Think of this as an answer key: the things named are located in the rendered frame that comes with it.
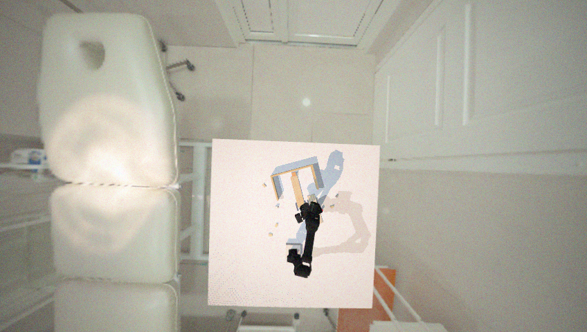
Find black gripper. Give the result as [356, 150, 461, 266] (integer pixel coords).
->
[295, 206, 323, 223]

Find tan grid-patterned strip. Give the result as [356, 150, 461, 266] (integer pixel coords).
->
[296, 195, 304, 208]

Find tan striped strip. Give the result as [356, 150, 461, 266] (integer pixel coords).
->
[307, 194, 323, 224]

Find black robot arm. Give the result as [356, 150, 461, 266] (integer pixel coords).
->
[287, 201, 320, 278]

